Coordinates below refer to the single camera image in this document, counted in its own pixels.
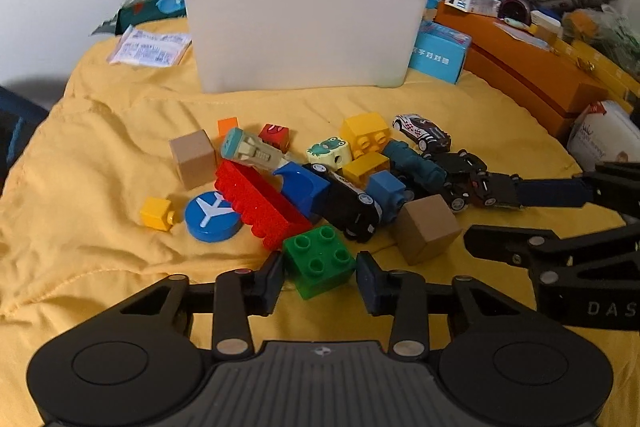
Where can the orange box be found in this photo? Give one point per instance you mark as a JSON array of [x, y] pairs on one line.
[[525, 67]]

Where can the small white blue box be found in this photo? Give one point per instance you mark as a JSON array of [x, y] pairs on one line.
[[472, 1]]

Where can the white printed bag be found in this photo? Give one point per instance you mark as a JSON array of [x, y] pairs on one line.
[[607, 132]]

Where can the green toy brick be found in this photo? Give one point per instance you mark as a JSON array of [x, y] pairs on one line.
[[315, 264]]

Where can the black police toy car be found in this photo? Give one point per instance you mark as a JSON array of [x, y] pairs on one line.
[[350, 207]]

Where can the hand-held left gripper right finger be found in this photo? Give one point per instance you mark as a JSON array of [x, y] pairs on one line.
[[368, 288]]

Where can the frog printed toy cube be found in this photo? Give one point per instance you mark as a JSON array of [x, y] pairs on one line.
[[327, 152]]

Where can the pale green toy vehicle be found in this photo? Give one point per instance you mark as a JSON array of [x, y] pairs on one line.
[[250, 152]]

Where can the brown wooden cube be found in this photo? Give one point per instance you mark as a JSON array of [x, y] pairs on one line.
[[425, 229], [192, 159]]

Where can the white checkered toy race car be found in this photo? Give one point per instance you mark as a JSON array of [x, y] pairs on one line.
[[422, 132]]

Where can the white printed packet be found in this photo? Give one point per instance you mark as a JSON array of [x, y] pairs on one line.
[[150, 47]]

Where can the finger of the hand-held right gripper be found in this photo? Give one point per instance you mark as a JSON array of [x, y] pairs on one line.
[[515, 243], [555, 193]]

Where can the long red toy brick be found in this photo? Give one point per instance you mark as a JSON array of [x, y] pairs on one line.
[[260, 202]]

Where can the light blue toy brick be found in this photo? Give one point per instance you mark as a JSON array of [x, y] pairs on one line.
[[387, 192]]

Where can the small yellow toy cube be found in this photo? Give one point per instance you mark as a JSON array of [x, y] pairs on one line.
[[156, 213]]

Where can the round dark clock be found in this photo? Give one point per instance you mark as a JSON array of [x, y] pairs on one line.
[[515, 12]]

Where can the dark teal box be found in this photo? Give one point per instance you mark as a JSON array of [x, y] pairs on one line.
[[135, 12]]

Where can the small yellow toy brick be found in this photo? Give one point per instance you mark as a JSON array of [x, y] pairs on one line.
[[365, 168]]

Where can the large yellow toy brick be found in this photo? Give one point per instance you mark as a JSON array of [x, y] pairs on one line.
[[365, 132]]

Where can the light blue cardboard box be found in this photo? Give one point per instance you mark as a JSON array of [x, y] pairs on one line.
[[440, 54]]

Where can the orange toy block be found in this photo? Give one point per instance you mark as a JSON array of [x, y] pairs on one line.
[[227, 127]]

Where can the red printed toy cube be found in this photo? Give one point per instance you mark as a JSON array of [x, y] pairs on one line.
[[274, 137]]

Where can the white plastic storage bin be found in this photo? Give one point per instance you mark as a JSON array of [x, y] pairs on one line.
[[300, 32]]

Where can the blue arch toy block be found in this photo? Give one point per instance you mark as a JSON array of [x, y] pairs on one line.
[[300, 184]]

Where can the blue plastic piece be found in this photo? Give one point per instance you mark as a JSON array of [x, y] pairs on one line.
[[172, 3]]

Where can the dark blue chair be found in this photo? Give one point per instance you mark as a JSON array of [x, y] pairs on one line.
[[17, 127]]

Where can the teal toy truck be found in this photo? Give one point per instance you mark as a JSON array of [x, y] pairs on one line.
[[415, 164]]

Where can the blue round airplane disc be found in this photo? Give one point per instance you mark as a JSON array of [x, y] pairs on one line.
[[212, 219]]

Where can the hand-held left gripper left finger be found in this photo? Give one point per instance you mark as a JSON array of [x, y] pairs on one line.
[[272, 283]]

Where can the yellow blanket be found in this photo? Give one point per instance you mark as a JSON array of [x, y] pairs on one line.
[[125, 147]]

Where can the yellow flat box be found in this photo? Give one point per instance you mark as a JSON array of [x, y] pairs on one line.
[[600, 62]]

